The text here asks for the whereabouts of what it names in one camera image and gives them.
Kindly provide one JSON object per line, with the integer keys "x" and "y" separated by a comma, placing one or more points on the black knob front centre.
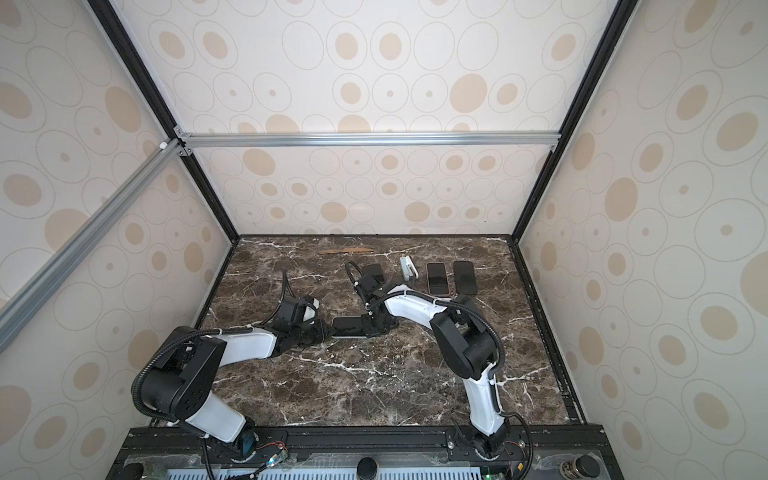
{"x": 367, "y": 469}

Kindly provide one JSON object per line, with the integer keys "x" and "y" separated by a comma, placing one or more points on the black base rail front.
{"x": 406, "y": 452}

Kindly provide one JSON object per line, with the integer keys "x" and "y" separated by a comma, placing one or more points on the light blue phone case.
{"x": 347, "y": 336}

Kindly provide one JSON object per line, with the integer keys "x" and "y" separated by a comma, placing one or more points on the pink phone case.
{"x": 437, "y": 279}

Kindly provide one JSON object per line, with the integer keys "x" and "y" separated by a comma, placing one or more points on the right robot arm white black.
{"x": 468, "y": 343}

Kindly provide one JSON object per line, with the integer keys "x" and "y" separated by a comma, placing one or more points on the black round button right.
{"x": 581, "y": 467}

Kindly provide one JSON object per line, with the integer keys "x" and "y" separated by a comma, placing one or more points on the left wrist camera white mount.
{"x": 311, "y": 306}

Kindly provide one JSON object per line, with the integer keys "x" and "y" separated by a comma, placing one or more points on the small white blue box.
{"x": 408, "y": 268}

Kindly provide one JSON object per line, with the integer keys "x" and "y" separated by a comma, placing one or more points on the black phone case horizontal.
{"x": 465, "y": 278}

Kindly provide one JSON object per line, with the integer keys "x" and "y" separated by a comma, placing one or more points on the black phone case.
{"x": 375, "y": 271}

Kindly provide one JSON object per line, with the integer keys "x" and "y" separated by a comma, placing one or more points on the horizontal aluminium rail back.
{"x": 386, "y": 139}

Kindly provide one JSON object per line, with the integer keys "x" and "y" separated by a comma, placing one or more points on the diagonal aluminium rail left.
{"x": 22, "y": 308}

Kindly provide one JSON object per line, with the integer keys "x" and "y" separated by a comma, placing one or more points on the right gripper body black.
{"x": 373, "y": 328}

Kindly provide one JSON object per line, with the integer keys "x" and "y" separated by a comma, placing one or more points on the brown wooden stick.
{"x": 347, "y": 251}

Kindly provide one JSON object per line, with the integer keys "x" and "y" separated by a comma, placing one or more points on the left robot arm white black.
{"x": 176, "y": 384}

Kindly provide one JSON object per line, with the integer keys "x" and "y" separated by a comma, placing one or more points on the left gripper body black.
{"x": 308, "y": 335}

